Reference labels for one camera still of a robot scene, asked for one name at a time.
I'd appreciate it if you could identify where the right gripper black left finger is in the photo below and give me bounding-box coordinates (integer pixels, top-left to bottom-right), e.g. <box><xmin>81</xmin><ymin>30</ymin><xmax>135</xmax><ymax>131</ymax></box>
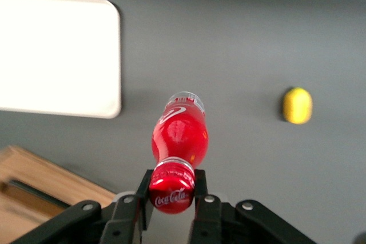
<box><xmin>13</xmin><ymin>169</ymin><xmax>154</xmax><ymax>244</ymax></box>

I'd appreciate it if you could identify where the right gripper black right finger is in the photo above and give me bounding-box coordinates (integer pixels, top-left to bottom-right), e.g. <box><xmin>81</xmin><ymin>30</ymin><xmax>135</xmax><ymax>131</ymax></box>
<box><xmin>188</xmin><ymin>169</ymin><xmax>317</xmax><ymax>244</ymax></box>

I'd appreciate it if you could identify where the red coke bottle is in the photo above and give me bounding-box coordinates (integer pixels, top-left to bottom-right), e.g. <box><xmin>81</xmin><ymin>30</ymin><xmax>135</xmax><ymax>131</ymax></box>
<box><xmin>147</xmin><ymin>90</ymin><xmax>210</xmax><ymax>217</ymax></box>

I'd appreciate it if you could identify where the cream plastic tray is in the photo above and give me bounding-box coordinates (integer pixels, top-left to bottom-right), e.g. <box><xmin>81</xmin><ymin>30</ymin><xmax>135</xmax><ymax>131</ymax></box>
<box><xmin>0</xmin><ymin>0</ymin><xmax>123</xmax><ymax>119</ymax></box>

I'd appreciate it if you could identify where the wooden drawer front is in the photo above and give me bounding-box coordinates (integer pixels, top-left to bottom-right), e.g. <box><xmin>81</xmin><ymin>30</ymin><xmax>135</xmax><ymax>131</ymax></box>
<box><xmin>0</xmin><ymin>152</ymin><xmax>111</xmax><ymax>236</ymax></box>

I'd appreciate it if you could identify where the wooden drawer cabinet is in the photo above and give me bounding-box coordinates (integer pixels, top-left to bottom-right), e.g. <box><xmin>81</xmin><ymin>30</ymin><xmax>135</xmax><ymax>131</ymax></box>
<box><xmin>0</xmin><ymin>145</ymin><xmax>117</xmax><ymax>244</ymax></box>

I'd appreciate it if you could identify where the yellow lemon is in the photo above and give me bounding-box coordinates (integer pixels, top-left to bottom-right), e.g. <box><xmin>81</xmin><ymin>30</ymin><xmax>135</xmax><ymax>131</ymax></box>
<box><xmin>281</xmin><ymin>86</ymin><xmax>314</xmax><ymax>125</ymax></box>

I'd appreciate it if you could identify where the black metal drawer handle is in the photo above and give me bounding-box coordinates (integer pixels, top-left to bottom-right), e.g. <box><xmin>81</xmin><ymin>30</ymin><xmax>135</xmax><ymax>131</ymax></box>
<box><xmin>7</xmin><ymin>179</ymin><xmax>73</xmax><ymax>210</ymax></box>

